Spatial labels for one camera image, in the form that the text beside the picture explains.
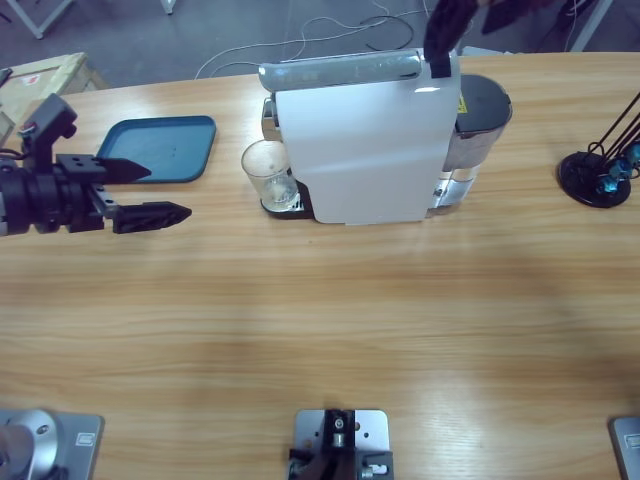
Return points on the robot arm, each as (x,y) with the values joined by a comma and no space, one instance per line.
(12,447)

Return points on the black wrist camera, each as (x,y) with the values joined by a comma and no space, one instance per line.
(50,115)

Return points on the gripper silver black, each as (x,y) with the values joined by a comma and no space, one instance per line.
(35,200)

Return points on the grey metal post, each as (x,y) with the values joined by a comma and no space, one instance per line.
(462,40)

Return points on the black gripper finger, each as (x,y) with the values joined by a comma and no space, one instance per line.
(505,12)
(445,30)

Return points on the yellow warning sticker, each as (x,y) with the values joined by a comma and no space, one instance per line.
(462,105)

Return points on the white block with dark post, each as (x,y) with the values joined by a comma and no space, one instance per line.
(340,435)

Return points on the white slanted frame leg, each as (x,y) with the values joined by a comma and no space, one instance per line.
(590,27)

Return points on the white metal table frame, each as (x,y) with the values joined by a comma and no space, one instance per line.
(39,31)

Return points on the blue plastic tray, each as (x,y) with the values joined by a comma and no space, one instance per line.
(170,145)

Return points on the chrome grid drip tray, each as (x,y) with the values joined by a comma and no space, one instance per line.
(285,215)

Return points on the wooden crate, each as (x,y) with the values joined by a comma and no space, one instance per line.
(50,75)

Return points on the black capsule holder stand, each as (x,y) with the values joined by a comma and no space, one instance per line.
(575,172)

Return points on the white metal frame leg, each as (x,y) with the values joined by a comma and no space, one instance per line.
(168,6)

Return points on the arm grey base plate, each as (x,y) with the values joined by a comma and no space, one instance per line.
(80,440)
(627,445)

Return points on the clear drinking glass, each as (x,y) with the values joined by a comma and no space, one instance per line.
(270,170)

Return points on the water tank with black lid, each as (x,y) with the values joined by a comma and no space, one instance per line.
(482,100)

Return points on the white capsule coffee machine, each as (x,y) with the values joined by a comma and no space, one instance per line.
(360,150)

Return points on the blue coffee capsule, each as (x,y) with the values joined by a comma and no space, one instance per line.
(636,153)
(606,185)
(623,167)

